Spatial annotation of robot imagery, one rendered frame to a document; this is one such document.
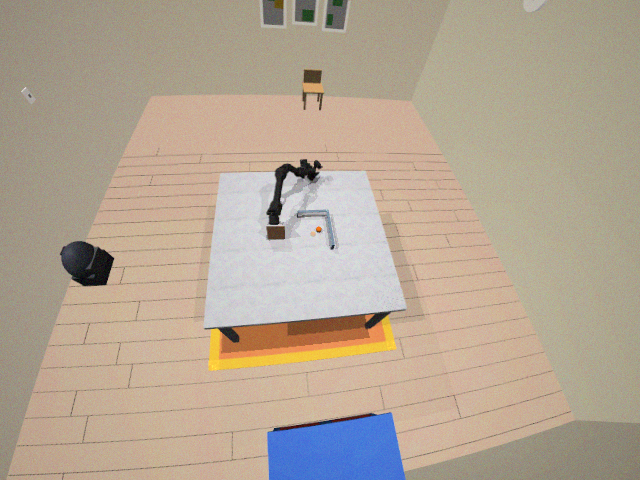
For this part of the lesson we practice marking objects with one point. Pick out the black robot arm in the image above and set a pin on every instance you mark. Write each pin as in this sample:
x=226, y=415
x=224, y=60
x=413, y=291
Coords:
x=275, y=206

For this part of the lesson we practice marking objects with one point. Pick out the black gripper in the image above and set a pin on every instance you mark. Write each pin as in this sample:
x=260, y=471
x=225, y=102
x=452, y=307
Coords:
x=312, y=170

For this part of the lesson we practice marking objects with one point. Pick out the clear l-shaped low wall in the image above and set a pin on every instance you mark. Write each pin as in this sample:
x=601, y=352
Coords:
x=317, y=214

